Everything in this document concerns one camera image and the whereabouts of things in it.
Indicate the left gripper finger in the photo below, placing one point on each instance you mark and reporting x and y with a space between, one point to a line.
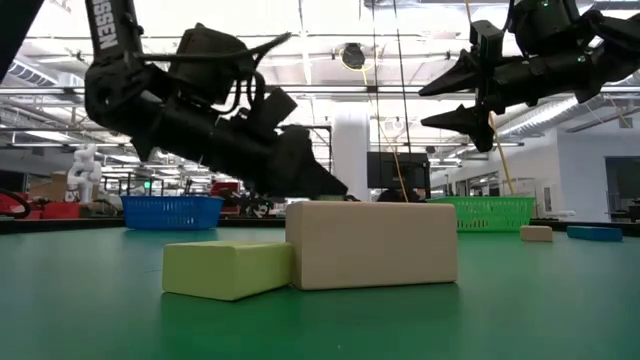
310 175

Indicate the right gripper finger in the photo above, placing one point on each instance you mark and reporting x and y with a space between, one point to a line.
460 120
457 80

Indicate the light wooden rectangular block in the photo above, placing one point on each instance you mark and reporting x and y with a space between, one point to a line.
372 245

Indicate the small wooden block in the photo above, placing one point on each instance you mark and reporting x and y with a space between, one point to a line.
536 233

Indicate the blue rectangular block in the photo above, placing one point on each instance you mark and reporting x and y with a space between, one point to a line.
595 233

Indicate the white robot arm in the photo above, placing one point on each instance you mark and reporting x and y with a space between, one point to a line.
84 172

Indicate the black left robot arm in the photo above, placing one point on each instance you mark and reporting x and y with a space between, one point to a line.
107 75

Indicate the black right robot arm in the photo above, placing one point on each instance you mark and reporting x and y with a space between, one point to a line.
550 25

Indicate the red storage bins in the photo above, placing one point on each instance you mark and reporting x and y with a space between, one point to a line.
225 189

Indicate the white square pillar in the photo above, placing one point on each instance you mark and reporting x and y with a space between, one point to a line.
350 140

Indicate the black background robot arms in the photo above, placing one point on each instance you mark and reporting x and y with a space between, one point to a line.
250 206

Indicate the black monitor screen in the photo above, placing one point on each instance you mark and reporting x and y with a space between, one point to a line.
397 170

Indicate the blue plastic basket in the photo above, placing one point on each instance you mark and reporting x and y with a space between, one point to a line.
170 212

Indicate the green plastic basket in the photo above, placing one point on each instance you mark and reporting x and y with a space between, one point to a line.
492 215

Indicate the yellow-green square block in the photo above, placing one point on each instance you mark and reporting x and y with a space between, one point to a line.
225 271

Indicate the red container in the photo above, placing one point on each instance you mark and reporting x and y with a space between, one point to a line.
60 210

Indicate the brown cardboard box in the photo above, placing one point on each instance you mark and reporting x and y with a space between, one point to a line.
47 187

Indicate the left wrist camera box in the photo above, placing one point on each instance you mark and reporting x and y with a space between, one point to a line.
215 60

